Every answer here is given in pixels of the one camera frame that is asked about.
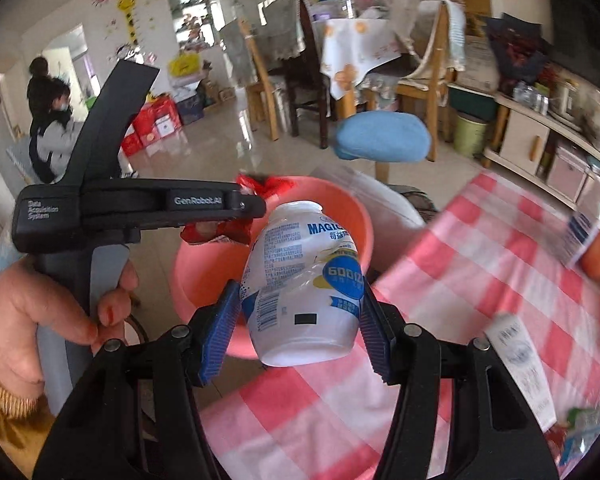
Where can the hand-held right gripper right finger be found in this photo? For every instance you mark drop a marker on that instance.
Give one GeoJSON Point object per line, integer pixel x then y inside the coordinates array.
{"type": "Point", "coordinates": [377, 340]}

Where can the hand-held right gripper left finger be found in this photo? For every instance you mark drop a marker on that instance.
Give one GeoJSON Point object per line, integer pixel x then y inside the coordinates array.
{"type": "Point", "coordinates": [220, 335]}

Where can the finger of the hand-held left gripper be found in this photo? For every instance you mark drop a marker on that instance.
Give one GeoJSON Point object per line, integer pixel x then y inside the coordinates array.
{"type": "Point", "coordinates": [160, 221]}
{"type": "Point", "coordinates": [200, 201]}

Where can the pink plastic basin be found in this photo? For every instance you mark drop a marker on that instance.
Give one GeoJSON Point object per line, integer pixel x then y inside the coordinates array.
{"type": "Point", "coordinates": [205, 280]}

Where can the red snack wrapper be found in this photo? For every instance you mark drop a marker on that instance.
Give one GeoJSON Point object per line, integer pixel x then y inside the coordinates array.
{"type": "Point", "coordinates": [272, 186]}

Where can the white yogurt bottle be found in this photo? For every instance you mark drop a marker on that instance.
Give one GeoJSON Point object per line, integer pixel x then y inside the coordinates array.
{"type": "Point", "coordinates": [300, 280]}

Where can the person's left forearm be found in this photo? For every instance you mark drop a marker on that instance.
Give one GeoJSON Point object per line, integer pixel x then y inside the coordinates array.
{"type": "Point", "coordinates": [10, 425]}

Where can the person's left hand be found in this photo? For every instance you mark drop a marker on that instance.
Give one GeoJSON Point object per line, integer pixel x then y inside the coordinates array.
{"type": "Point", "coordinates": [15, 320]}

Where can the small red gift box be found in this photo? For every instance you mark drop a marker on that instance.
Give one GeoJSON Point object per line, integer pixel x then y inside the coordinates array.
{"type": "Point", "coordinates": [130, 142]}

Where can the large red gift box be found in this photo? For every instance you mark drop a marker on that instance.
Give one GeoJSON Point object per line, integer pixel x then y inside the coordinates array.
{"type": "Point", "coordinates": [157, 121]}

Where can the red white checked tablecloth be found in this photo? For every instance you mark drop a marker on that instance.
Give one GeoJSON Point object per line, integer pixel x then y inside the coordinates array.
{"type": "Point", "coordinates": [470, 270]}

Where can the wooden chair with grey cover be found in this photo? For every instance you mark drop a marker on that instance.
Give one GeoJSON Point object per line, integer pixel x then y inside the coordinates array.
{"type": "Point", "coordinates": [260, 85]}

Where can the clear plastic bag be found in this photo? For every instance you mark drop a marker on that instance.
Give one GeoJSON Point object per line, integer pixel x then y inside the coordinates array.
{"type": "Point", "coordinates": [395, 210]}

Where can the yellow bag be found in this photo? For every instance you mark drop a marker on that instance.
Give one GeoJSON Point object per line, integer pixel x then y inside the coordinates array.
{"type": "Point", "coordinates": [185, 62]}

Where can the crushed blue white milk pouch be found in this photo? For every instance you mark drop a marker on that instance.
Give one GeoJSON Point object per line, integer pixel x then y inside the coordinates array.
{"type": "Point", "coordinates": [522, 365]}

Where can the dark wooden chair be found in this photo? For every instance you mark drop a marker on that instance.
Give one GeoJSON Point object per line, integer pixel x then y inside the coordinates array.
{"type": "Point", "coordinates": [305, 75]}

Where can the blue cushioned stool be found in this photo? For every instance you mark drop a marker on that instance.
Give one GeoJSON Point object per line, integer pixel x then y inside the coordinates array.
{"type": "Point", "coordinates": [380, 135]}

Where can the white orange print table cloth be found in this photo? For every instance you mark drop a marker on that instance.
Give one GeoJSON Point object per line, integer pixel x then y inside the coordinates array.
{"type": "Point", "coordinates": [360, 55]}

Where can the pale green waste bin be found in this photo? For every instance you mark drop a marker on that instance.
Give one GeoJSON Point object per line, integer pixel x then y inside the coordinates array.
{"type": "Point", "coordinates": [470, 135]}

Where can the small blue white milk carton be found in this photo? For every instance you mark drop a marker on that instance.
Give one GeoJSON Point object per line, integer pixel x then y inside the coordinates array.
{"type": "Point", "coordinates": [580, 230]}

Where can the white tv cabinet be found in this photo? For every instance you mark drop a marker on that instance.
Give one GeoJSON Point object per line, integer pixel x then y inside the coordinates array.
{"type": "Point", "coordinates": [522, 140]}

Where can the pink storage box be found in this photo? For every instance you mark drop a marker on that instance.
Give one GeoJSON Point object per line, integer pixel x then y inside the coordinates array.
{"type": "Point", "coordinates": [567, 170]}

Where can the dark green box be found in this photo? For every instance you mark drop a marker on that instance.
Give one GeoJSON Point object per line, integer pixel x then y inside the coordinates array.
{"type": "Point", "coordinates": [472, 102]}

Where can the glass jars set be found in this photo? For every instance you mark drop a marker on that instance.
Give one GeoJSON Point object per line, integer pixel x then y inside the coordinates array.
{"type": "Point", "coordinates": [530, 96]}

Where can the white cardboard box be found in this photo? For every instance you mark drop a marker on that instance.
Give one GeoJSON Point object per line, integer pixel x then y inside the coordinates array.
{"type": "Point", "coordinates": [480, 62]}

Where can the white lace chair cover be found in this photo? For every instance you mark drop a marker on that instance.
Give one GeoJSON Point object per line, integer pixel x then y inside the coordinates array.
{"type": "Point", "coordinates": [452, 35]}

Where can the white kitchen appliance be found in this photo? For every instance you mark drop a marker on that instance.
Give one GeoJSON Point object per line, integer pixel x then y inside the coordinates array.
{"type": "Point", "coordinates": [566, 97]}

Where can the black wrapped bouquet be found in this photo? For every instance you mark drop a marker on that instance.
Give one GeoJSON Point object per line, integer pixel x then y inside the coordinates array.
{"type": "Point", "coordinates": [520, 55]}

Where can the giraffe wall sticker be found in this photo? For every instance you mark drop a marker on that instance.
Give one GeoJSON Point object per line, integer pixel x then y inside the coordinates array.
{"type": "Point", "coordinates": [129, 15]}

